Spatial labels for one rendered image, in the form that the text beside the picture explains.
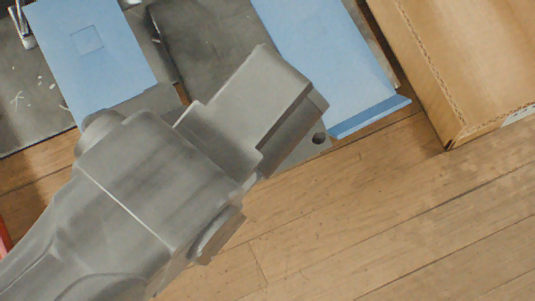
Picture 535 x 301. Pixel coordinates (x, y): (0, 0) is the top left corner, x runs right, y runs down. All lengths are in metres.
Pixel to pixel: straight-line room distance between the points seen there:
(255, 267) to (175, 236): 0.37
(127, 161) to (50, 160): 0.39
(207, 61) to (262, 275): 0.19
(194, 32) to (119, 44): 0.10
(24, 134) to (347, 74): 0.28
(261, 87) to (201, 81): 0.31
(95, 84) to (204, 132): 0.25
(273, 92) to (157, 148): 0.08
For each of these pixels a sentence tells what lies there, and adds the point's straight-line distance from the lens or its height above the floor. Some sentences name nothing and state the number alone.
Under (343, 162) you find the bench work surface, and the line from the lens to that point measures 0.88.
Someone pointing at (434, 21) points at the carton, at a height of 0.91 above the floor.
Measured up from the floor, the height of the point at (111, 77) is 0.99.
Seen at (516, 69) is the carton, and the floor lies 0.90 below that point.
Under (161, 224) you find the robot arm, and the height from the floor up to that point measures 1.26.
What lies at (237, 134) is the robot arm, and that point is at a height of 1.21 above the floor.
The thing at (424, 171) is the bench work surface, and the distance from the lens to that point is 0.89.
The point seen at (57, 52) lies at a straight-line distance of 0.82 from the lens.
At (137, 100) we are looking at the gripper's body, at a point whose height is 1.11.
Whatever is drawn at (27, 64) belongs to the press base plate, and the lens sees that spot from 0.92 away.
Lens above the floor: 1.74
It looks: 73 degrees down
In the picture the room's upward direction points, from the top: 6 degrees clockwise
